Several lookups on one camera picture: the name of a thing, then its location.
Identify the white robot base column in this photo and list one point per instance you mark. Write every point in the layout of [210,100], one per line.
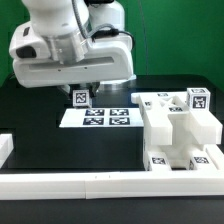
[111,43]

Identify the white flat base plate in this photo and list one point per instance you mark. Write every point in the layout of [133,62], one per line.
[101,117]

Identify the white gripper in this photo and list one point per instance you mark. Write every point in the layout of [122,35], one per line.
[34,67]

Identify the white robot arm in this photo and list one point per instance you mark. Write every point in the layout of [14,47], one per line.
[71,42]

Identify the white chair back frame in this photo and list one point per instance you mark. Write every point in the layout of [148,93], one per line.
[168,120]

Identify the white L-shaped fence rail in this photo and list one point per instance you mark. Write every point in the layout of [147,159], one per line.
[111,185]

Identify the white left fence piece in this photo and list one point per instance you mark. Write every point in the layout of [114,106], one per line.
[6,147]

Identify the white tagged cube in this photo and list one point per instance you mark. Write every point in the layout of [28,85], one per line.
[198,98]
[81,98]

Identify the white chair seat block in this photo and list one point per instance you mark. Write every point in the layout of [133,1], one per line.
[177,155]

